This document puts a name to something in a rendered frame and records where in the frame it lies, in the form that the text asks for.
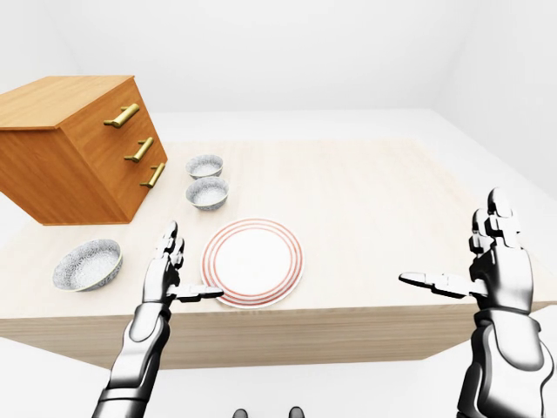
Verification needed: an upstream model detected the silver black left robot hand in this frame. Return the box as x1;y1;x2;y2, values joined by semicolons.
142;220;225;306

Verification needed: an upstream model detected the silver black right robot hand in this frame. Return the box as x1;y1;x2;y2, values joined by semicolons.
399;186;534;314

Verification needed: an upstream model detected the large patterned bowl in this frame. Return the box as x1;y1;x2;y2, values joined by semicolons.
52;238;124;293

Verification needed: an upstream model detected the white plate with red rings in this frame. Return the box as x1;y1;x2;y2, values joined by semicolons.
200;218;305;310

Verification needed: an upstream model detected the small patterned bowl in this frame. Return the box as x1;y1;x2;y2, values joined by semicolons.
185;153;225;180
185;176;230;212

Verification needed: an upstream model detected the wooden cabinet drawer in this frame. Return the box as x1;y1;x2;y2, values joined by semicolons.
56;78;146;161
80;104;158;193
104;130;169;225

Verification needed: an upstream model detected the wooden cabinet with drawers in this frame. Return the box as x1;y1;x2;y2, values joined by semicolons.
0;75;169;226

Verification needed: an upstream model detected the brass drawer handle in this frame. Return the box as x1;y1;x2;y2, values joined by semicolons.
103;103;141;129
139;162;166;189
124;137;155;164

